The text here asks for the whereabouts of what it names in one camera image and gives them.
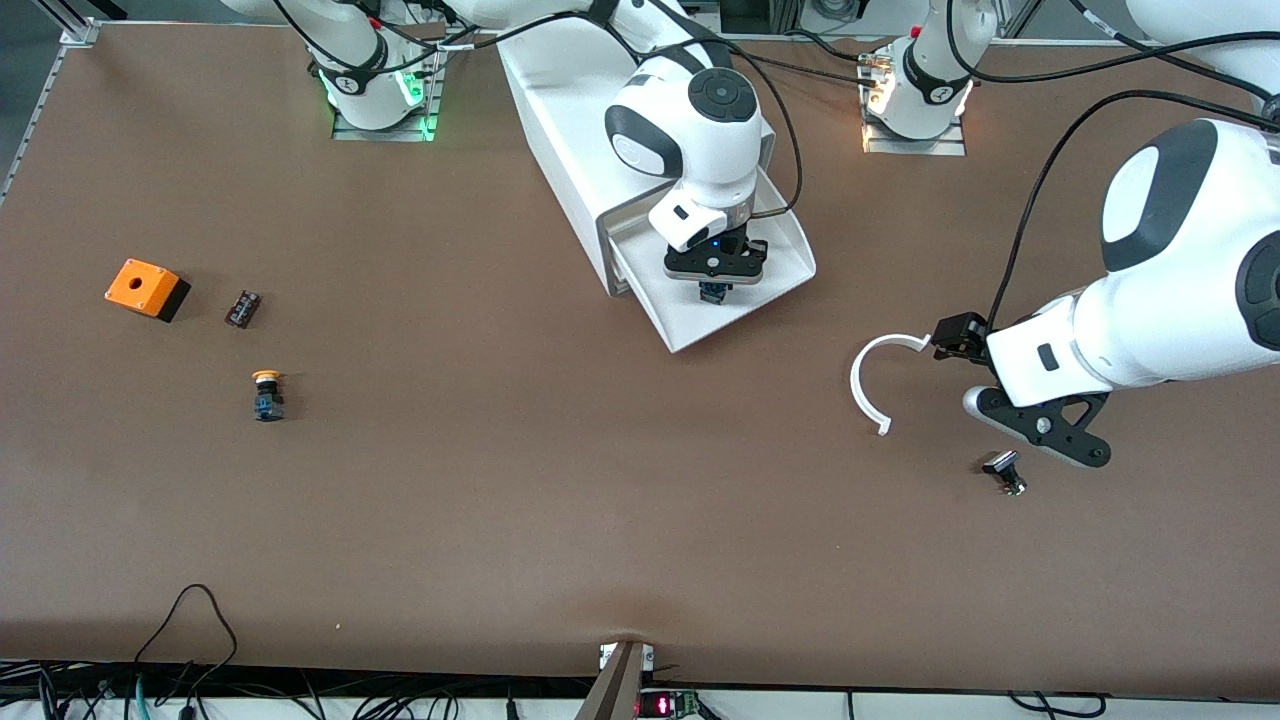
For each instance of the circuit board with red display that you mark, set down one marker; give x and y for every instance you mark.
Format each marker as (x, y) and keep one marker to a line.
(665, 705)

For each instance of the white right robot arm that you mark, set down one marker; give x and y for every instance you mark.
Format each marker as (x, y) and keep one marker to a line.
(700, 110)

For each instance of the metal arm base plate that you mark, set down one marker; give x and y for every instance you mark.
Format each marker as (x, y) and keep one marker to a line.
(380, 134)
(915, 147)

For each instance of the small black terminal block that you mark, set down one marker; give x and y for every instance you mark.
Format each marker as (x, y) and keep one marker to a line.
(243, 309)

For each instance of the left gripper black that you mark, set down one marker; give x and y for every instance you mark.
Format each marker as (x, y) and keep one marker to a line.
(962, 336)

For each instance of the orange box with black base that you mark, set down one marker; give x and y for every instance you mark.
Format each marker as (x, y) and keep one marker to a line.
(140, 283)

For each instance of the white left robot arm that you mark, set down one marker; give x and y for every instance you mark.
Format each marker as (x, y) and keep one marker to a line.
(1180, 260)

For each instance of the orange cap push button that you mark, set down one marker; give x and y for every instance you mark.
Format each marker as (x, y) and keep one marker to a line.
(268, 405)

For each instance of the black cap metal button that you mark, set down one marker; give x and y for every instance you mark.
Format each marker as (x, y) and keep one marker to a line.
(1003, 465)

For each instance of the grey camera stand bar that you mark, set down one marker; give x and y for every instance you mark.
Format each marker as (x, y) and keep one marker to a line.
(615, 690)

